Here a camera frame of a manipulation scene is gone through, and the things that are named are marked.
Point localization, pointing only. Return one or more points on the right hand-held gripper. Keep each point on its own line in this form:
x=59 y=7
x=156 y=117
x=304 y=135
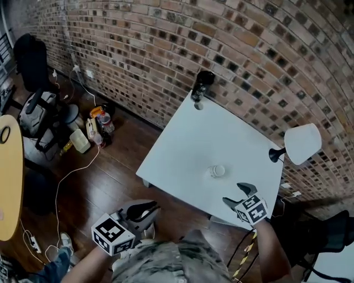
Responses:
x=253 y=210

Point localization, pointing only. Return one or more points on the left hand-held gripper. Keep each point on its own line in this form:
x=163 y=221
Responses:
x=113 y=235

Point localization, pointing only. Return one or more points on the small translucent cup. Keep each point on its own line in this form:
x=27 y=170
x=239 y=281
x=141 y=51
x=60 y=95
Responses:
x=217 y=171

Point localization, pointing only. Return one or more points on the person's right forearm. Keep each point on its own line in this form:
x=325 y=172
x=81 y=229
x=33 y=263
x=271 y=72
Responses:
x=272 y=248

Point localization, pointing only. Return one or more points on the person's left forearm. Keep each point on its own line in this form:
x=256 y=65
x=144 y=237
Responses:
x=91 y=265

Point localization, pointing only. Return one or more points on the person's camouflage shirt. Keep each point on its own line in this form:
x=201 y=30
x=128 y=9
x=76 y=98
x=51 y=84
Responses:
x=171 y=259

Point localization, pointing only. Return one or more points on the yellow black striped tape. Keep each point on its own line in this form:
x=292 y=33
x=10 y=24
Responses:
x=246 y=252

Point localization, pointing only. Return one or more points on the white plug charger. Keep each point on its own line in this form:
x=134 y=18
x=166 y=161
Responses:
x=76 y=68
x=297 y=193

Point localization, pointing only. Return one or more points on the white square table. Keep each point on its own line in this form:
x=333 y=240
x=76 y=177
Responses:
x=215 y=138

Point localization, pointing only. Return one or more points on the white lamp with black base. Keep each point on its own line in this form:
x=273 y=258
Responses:
x=302 y=143

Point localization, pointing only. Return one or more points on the dark bottle with red label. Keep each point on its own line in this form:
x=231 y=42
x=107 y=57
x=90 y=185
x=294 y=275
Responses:
x=103 y=141

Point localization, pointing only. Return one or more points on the black mesh chair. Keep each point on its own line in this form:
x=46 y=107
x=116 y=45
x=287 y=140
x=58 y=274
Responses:
x=326 y=237

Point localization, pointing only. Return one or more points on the white plastic container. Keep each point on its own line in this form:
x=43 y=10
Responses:
x=80 y=141

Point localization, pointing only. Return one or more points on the clear water bottle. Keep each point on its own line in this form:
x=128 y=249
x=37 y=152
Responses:
x=106 y=121

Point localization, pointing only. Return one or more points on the beige carton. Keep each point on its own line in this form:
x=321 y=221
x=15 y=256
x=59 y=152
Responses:
x=92 y=128

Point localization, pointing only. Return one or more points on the yellow object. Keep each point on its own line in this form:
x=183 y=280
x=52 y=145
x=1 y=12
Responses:
x=66 y=147

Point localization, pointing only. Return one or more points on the white power strip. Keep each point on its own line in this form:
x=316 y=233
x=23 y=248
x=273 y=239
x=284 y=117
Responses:
x=35 y=244

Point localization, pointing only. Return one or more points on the orange packet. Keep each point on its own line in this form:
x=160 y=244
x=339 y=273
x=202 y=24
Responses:
x=96 y=111

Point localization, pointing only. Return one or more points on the black patterned bottle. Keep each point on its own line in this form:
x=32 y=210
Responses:
x=201 y=87

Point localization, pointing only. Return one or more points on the white panel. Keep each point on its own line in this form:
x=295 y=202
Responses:
x=334 y=269

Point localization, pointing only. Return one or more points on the round grey bin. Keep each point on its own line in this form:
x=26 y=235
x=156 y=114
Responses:
x=73 y=114

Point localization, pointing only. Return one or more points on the round wooden table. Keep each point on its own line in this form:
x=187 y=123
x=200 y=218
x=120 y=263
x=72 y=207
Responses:
x=11 y=179

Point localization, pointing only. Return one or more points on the grey backpack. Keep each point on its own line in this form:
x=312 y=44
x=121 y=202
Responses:
x=36 y=114

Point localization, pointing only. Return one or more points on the black white patterned block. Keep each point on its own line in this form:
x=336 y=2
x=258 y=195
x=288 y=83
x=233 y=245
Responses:
x=3 y=269

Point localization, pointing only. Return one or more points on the black office chair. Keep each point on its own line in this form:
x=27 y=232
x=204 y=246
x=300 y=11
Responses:
x=31 y=63

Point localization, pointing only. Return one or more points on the black metal railing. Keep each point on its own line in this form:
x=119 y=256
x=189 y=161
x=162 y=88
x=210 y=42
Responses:
x=5 y=52

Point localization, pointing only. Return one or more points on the white wall outlet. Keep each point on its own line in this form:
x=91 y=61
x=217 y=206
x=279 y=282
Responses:
x=89 y=73
x=285 y=185

